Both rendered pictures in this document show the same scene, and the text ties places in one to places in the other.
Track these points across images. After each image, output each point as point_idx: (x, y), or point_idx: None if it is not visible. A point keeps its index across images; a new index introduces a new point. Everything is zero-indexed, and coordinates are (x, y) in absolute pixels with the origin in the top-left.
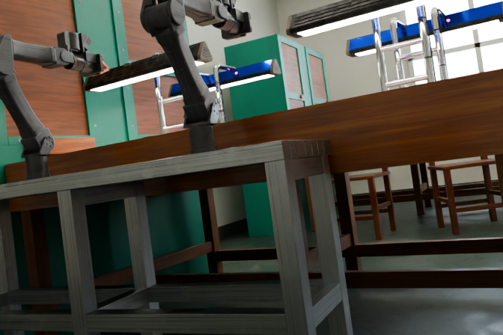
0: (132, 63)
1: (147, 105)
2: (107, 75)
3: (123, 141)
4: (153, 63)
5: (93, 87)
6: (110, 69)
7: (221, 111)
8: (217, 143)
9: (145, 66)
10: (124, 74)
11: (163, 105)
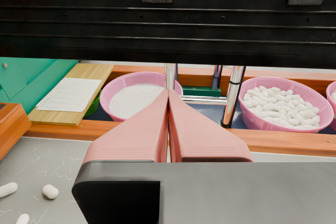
0: None
1: None
2: (66, 23)
3: (53, 59)
4: (297, 31)
5: (13, 57)
6: None
7: None
8: None
9: (261, 39)
10: (158, 44)
11: None
